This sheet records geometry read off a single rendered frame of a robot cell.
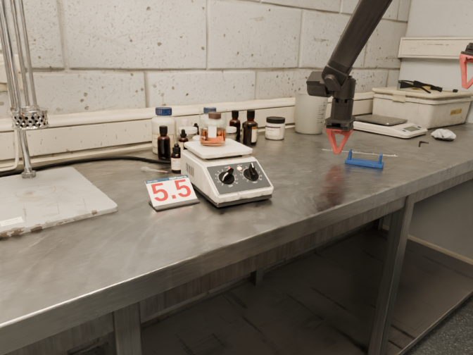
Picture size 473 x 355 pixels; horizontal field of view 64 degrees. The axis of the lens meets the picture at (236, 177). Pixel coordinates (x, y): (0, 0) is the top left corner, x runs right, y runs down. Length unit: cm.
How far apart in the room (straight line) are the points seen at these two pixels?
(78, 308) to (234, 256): 24
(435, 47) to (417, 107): 44
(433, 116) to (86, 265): 150
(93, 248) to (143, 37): 75
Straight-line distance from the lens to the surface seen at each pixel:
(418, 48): 215
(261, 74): 147
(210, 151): 78
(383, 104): 185
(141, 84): 121
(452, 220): 222
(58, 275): 56
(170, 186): 76
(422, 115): 176
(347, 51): 93
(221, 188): 72
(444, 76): 214
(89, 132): 112
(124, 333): 61
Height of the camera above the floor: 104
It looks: 18 degrees down
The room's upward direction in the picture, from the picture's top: 2 degrees clockwise
